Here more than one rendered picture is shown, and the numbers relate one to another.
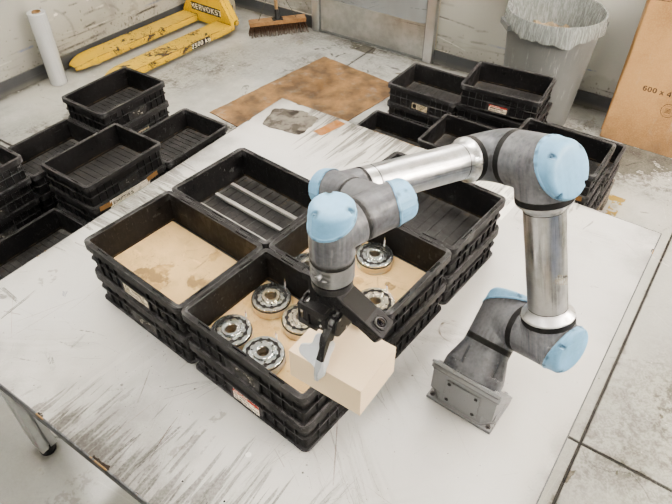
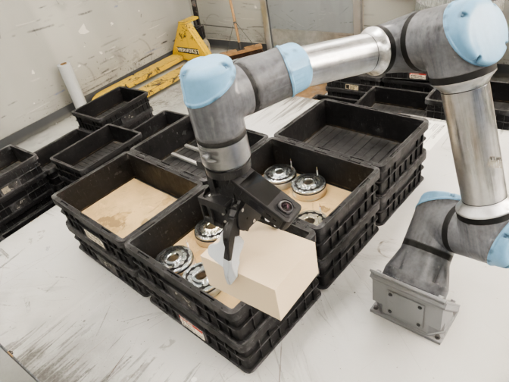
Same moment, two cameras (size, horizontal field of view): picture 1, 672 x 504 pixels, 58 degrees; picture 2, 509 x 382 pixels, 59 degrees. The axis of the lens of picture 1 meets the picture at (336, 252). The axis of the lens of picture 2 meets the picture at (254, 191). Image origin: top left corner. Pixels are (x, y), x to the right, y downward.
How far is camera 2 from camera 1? 0.42 m
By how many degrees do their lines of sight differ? 10
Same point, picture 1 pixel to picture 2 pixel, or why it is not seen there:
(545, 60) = not seen: hidden behind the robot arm
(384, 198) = (269, 58)
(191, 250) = (147, 198)
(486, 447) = (438, 358)
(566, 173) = (482, 32)
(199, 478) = not seen: outside the picture
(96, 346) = (67, 289)
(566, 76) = not seen: hidden behind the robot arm
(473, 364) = (412, 270)
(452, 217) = (380, 147)
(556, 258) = (485, 137)
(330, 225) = (201, 82)
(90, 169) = (90, 160)
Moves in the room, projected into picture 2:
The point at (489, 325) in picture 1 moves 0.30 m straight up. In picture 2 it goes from (424, 229) to (434, 111)
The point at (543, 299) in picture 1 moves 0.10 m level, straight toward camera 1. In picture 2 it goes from (477, 186) to (469, 218)
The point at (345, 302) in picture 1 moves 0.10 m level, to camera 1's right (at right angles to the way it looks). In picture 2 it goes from (243, 186) to (310, 179)
